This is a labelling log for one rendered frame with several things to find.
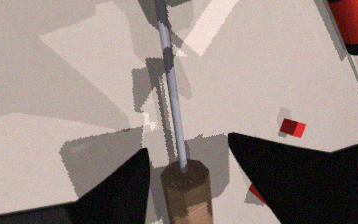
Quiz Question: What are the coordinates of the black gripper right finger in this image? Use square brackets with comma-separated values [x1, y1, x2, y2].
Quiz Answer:
[228, 132, 358, 224]

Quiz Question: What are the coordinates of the tool with tan handle and thin metal shaft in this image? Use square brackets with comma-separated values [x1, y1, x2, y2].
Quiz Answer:
[154, 0, 214, 224]

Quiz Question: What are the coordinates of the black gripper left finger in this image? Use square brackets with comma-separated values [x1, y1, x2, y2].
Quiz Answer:
[0, 148, 150, 224]

